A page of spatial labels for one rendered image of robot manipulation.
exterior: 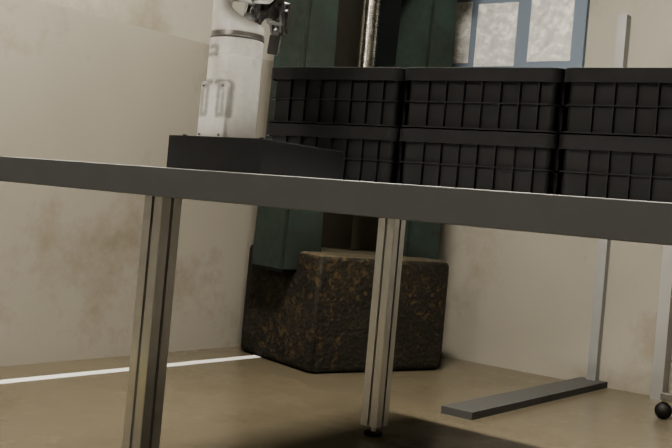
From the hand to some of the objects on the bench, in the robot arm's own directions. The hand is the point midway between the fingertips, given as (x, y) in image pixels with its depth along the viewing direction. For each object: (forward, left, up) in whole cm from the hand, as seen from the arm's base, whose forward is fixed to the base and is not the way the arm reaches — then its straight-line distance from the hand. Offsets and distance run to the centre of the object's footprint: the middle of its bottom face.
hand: (262, 47), depth 185 cm
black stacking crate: (+29, -7, -25) cm, 39 cm away
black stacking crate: (+32, -37, -25) cm, 56 cm away
